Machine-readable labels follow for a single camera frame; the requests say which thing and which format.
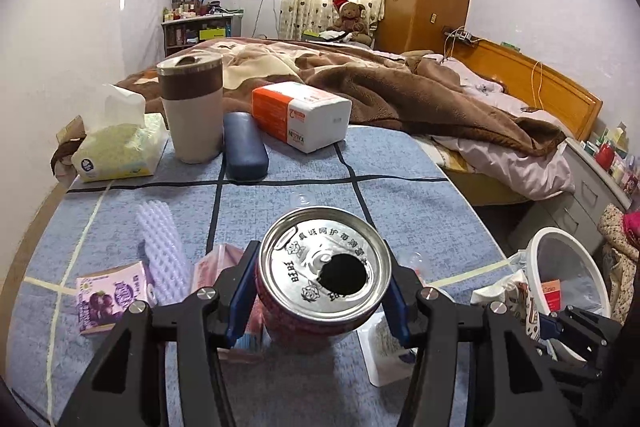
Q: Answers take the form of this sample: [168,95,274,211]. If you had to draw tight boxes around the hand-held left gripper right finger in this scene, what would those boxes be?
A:
[381,258,590,427]

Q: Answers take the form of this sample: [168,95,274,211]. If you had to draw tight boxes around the white round trash bin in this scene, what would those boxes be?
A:
[524,227,614,333]

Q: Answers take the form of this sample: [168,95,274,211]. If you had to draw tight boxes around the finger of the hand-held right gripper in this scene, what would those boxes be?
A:
[550,344,604,378]
[539,307,613,348]

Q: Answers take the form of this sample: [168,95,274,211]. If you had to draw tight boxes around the orange white tissue pack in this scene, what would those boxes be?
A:
[251,82,353,154]

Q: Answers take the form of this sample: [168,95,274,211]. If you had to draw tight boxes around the patterned paper bag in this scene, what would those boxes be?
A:
[470,274,543,343]

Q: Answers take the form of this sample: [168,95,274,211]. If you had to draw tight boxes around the grey drawer cabinet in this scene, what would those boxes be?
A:
[507,137,634,259]

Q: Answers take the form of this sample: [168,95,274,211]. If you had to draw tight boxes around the pink plaid cloth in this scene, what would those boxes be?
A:
[622,212,640,248]

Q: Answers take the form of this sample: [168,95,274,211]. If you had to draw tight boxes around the red jar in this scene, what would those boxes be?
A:
[596,143,617,172]

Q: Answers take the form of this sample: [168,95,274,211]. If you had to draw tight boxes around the brown teddy bear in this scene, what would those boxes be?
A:
[331,0,372,44]

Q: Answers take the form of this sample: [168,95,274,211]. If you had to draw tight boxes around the dark blue glasses case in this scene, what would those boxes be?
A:
[222,112,270,182]

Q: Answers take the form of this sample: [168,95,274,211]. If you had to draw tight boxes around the wooden bed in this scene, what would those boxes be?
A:
[112,37,604,208]

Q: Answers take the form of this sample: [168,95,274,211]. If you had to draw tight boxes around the brown fleece blanket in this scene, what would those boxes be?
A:
[112,37,569,158]

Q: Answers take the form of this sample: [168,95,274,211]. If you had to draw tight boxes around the blue checked tablecloth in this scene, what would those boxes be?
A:
[10,124,509,427]

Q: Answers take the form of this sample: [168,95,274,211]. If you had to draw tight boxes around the white plastic container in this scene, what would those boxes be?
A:
[357,312,426,388]

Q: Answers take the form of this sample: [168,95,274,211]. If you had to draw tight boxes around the red box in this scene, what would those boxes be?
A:
[542,279,564,313]

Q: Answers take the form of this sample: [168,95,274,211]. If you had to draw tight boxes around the brown paper bag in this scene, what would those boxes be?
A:
[49,116,89,180]

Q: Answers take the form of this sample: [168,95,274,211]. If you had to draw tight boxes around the floral quilted jacket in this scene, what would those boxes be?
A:
[597,204,640,326]

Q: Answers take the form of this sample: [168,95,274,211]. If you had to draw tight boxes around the green tissue pack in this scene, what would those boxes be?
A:
[70,84,169,183]

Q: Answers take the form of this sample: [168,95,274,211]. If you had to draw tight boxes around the cluttered shelf unit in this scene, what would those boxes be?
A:
[161,0,246,58]

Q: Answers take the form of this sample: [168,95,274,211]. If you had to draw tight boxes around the beige brown tumbler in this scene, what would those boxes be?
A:
[156,52,225,166]

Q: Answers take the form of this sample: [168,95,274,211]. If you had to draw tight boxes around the lavender ridged plastic tray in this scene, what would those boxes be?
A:
[136,201,194,306]

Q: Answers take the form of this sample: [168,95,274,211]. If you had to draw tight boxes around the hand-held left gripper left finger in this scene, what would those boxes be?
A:
[57,239,262,427]

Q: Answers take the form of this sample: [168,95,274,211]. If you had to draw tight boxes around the red drink can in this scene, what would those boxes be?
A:
[255,207,393,349]

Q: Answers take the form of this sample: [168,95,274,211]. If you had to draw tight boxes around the translucent bin liner bag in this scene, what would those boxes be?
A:
[506,237,609,319]

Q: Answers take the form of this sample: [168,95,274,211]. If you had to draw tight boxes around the pink white carton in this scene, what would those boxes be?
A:
[190,244,271,361]

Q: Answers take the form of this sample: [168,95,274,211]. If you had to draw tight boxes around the lilac duvet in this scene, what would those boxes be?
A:
[415,54,576,200]

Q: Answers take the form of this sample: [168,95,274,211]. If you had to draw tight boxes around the purple drink carton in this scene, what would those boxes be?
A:
[75,261,157,337]

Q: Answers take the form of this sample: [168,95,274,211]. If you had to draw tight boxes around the orange charging cable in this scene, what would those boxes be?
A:
[531,61,544,108]

